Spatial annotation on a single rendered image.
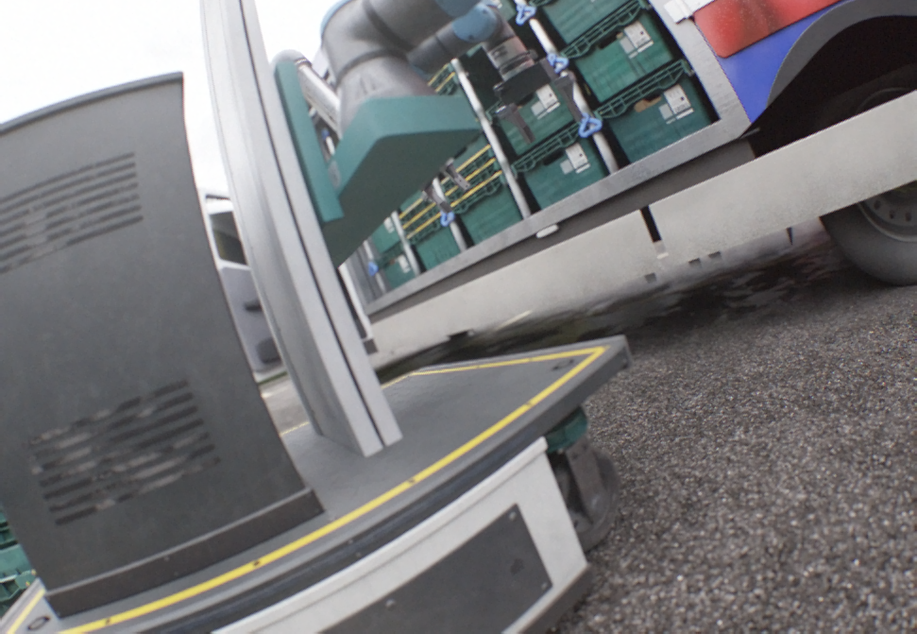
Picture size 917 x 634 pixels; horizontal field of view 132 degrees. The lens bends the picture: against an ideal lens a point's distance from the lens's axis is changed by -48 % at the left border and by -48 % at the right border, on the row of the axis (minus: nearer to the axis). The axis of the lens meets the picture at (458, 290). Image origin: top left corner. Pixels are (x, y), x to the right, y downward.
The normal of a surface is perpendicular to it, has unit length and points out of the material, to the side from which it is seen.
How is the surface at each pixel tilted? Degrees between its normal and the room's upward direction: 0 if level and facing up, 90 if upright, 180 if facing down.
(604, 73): 98
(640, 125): 95
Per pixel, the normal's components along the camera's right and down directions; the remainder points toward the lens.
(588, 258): -0.72, 0.28
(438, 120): 0.53, -0.23
